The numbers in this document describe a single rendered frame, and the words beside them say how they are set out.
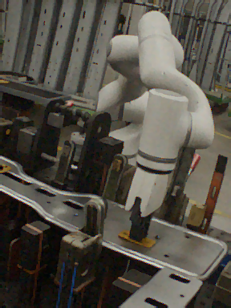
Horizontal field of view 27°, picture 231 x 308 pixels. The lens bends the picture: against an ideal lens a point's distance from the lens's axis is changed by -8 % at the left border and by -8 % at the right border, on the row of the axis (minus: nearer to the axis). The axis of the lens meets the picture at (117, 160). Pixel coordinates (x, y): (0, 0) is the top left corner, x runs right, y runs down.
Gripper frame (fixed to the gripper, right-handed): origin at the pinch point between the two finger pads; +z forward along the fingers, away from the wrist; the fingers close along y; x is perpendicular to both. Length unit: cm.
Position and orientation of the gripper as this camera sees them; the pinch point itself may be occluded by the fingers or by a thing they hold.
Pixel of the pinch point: (139, 229)
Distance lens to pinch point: 112.3
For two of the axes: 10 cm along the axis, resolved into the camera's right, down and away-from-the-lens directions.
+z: -1.9, 9.3, 3.1
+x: 8.6, 3.1, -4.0
